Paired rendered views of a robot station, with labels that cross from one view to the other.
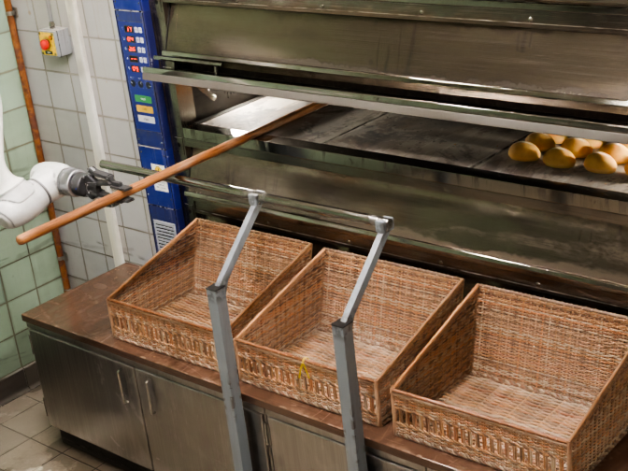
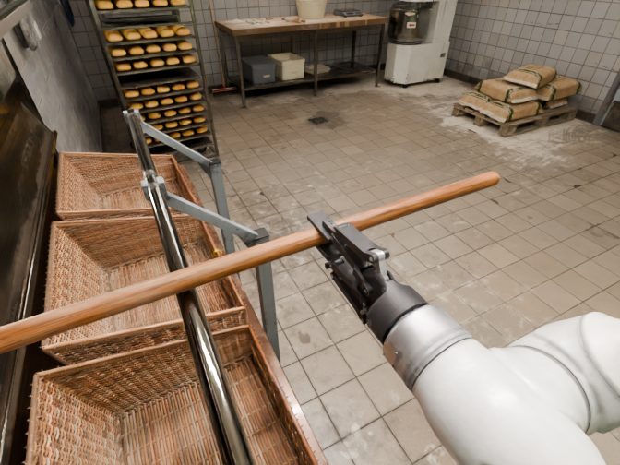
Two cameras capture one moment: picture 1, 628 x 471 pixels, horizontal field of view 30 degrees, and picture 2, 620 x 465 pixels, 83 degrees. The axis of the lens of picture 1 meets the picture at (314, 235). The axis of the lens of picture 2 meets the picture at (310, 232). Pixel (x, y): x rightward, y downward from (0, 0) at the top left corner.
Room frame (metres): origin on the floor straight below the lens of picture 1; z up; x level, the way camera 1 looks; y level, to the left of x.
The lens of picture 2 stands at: (3.79, 0.69, 1.54)
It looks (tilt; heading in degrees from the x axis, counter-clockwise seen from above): 38 degrees down; 200
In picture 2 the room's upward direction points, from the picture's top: straight up
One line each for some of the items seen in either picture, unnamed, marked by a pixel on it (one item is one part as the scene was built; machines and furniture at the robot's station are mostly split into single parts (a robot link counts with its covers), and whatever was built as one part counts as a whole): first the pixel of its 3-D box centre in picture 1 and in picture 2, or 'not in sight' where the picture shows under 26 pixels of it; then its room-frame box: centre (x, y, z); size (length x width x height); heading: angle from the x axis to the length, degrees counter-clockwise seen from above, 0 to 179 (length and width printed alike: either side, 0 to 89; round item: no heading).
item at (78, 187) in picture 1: (89, 185); (385, 302); (3.48, 0.68, 1.19); 0.09 x 0.07 x 0.08; 48
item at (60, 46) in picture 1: (54, 41); not in sight; (4.42, 0.89, 1.46); 0.10 x 0.07 x 0.10; 47
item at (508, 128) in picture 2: not in sight; (513, 111); (-1.06, 1.54, 0.07); 1.20 x 0.80 x 0.14; 137
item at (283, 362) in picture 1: (349, 330); (149, 279); (3.22, -0.08, 0.72); 0.56 x 0.49 x 0.28; 48
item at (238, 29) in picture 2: not in sight; (304, 56); (-1.28, -1.26, 0.45); 2.20 x 0.80 x 0.90; 137
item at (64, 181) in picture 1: (74, 182); (424, 345); (3.53, 0.73, 1.19); 0.09 x 0.06 x 0.09; 138
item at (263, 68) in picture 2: not in sight; (257, 69); (-0.76, -1.73, 0.35); 0.50 x 0.36 x 0.24; 47
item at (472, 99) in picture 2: not in sight; (487, 98); (-0.97, 1.21, 0.22); 0.62 x 0.36 x 0.15; 142
